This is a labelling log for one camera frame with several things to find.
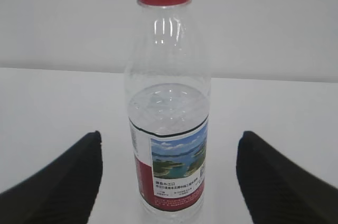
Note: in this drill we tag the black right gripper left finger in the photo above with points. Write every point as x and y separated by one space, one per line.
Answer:
62 192

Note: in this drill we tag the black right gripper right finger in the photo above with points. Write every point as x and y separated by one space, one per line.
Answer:
277 190

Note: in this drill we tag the clear plastic water bottle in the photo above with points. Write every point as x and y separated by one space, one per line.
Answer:
167 88

